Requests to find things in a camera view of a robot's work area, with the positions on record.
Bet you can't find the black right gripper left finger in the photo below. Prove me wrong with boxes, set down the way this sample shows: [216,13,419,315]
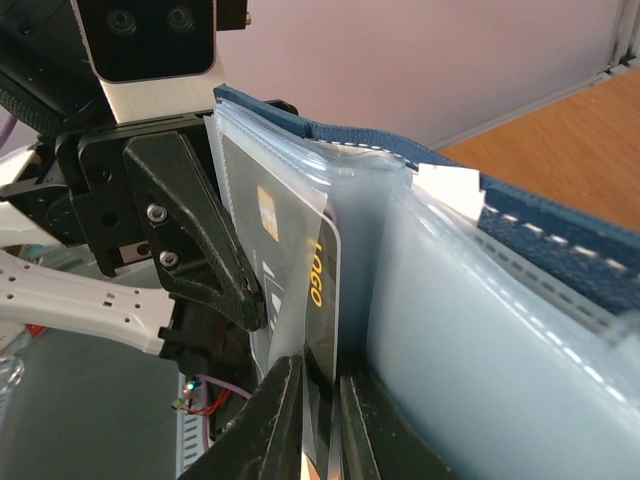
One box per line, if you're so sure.
[181,356,303,480]

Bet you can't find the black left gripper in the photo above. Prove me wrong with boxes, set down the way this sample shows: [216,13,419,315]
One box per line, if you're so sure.
[0,74,286,361]

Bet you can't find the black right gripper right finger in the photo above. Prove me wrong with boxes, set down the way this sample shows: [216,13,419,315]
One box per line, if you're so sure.
[339,373,450,479]

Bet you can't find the black VIP credit card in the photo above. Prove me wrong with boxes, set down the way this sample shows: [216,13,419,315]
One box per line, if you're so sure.
[220,133,340,479]

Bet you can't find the blue card holder wallet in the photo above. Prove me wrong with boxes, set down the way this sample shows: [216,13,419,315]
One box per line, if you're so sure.
[205,86,639,479]

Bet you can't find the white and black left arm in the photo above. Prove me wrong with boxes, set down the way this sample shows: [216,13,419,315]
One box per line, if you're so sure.
[1,112,267,362]

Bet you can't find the left controller board with LEDs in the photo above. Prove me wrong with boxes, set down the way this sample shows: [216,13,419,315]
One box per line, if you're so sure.
[171,380,203,415]

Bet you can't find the grey slotted cable duct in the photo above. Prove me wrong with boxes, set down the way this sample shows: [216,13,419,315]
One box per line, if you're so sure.
[175,393,206,479]

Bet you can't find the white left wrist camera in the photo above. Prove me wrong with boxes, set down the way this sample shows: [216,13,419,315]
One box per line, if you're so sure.
[71,0,225,124]

